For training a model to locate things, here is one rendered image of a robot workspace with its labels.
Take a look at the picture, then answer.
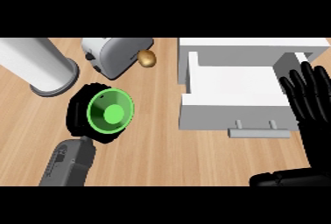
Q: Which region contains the grey and white toaster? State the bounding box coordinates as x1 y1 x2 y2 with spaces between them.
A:
79 38 155 81

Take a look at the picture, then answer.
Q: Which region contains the brown potato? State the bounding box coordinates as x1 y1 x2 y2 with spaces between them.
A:
137 49 158 68

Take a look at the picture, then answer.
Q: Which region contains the grey drawer handle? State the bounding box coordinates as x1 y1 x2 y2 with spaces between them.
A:
227 119 292 139

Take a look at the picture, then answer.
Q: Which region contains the white open drawer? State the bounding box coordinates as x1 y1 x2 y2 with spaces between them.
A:
183 51 313 107

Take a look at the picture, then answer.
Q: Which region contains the green cup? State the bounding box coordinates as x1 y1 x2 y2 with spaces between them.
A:
85 87 135 136

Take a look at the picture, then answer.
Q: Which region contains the white cabinet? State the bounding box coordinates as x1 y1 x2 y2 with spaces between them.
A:
177 38 331 86

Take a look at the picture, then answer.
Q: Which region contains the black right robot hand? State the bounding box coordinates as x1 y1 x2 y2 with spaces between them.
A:
248 61 331 187

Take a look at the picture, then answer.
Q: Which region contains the white drawer front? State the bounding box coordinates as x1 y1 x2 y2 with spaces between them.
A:
178 93 299 131

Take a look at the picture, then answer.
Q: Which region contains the white cylinder with grey base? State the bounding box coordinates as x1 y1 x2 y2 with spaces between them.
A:
0 38 81 98

